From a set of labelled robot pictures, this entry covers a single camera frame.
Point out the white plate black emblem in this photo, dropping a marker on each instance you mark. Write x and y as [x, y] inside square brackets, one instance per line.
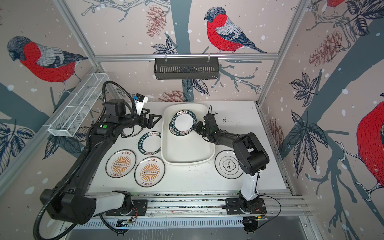
[227, 165]

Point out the orange sunburst plate far left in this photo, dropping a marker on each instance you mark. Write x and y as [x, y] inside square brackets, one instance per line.
[121, 163]

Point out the orange sunburst plate centre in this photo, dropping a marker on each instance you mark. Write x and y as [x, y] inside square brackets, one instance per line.
[149, 172]

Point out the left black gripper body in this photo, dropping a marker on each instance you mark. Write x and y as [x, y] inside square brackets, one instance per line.
[141, 120]

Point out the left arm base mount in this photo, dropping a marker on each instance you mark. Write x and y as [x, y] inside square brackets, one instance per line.
[135, 208]

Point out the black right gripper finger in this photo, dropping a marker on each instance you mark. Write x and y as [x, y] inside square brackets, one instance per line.
[200, 130]
[199, 124]

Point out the green rim plate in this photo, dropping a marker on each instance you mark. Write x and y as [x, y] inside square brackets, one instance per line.
[181, 127]
[185, 115]
[150, 143]

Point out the white plastic bin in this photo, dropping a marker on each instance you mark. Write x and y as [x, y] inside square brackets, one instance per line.
[185, 150]

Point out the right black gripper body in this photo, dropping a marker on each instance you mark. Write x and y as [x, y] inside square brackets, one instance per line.
[207, 131]

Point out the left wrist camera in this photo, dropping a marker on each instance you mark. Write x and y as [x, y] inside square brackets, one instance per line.
[140, 101]

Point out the orange sunburst plate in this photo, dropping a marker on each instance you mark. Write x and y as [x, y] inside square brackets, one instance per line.
[121, 163]
[149, 172]

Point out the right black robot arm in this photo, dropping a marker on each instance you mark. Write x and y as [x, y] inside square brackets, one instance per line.
[249, 152]

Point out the white wire mesh basket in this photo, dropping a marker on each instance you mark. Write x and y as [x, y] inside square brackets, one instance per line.
[71, 118]

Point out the black wall basket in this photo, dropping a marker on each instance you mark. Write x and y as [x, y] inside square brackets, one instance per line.
[186, 68]

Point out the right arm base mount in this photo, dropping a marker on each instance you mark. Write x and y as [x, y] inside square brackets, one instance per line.
[240, 206]

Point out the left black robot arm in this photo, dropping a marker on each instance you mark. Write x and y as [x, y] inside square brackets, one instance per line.
[68, 200]

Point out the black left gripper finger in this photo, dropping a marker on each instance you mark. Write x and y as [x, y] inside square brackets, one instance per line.
[155, 118]
[150, 124]

